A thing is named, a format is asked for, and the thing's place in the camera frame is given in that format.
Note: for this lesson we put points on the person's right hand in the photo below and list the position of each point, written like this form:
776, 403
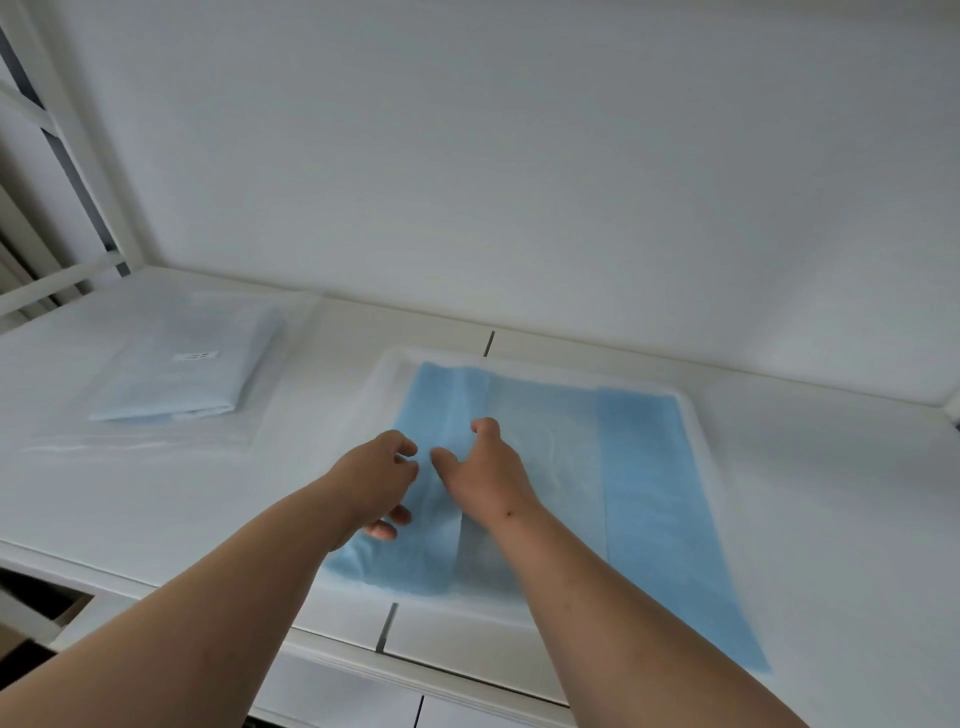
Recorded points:
491, 480

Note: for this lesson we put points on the person's left hand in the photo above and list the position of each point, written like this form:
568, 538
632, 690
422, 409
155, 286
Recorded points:
364, 480

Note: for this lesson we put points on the person's right thumb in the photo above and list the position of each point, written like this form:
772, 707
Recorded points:
448, 465

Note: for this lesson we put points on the person's left fingers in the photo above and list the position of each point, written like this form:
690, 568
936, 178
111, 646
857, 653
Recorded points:
401, 466

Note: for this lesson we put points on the blue nonwoven sheet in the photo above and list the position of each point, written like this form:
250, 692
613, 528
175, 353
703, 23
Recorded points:
645, 495

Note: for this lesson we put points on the person's right forearm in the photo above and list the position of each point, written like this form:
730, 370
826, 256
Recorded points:
622, 637

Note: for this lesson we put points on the person's left forearm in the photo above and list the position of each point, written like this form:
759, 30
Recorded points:
187, 622

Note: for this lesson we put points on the white nonwoven underlay sheet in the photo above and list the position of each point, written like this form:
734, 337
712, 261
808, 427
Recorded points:
390, 371

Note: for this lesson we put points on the folded light blue cloth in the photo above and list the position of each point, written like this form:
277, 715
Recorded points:
187, 375

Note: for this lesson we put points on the small white label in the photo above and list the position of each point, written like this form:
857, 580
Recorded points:
195, 356

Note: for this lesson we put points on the white drawer front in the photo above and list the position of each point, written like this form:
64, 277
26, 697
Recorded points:
330, 694
480, 716

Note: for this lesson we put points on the clear plastic bag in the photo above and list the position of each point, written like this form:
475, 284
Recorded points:
67, 420

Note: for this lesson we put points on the white metal frame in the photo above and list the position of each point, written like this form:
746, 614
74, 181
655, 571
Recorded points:
82, 157

